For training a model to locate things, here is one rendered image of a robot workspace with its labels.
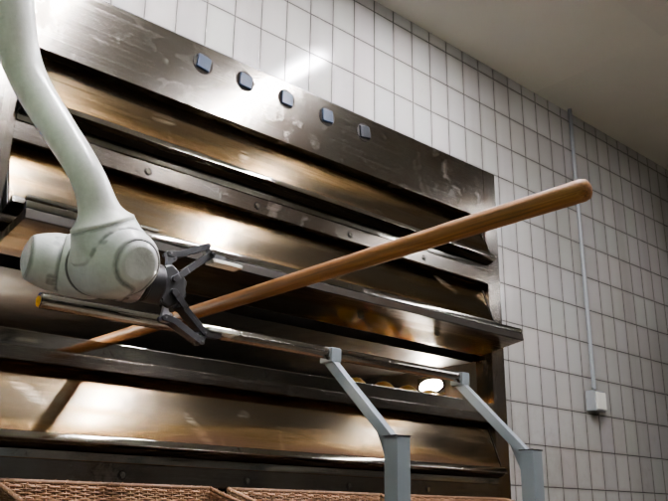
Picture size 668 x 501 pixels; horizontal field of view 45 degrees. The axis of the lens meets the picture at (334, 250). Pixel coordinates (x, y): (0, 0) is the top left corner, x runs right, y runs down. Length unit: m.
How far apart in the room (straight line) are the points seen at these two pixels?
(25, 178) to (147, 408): 0.63
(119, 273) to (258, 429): 1.09
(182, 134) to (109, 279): 1.10
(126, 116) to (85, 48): 0.20
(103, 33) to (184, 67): 0.25
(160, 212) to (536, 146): 1.94
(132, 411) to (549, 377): 1.80
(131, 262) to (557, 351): 2.40
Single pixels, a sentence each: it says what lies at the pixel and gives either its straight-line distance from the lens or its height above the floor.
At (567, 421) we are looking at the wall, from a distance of 3.36.
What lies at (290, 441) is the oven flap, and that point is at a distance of 2.29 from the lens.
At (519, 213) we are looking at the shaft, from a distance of 1.10.
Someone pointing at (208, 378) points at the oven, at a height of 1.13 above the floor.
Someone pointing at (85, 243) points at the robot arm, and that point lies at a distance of 1.27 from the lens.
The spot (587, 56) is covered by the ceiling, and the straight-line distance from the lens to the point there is 3.54.
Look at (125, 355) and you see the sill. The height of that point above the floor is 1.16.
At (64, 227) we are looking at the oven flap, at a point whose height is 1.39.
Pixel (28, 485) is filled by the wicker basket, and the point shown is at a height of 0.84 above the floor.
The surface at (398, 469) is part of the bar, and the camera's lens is 1.72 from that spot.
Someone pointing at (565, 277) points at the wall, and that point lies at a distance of 3.53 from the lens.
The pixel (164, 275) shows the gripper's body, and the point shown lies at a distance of 1.49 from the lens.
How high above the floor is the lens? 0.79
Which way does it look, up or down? 18 degrees up
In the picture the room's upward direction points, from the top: 1 degrees clockwise
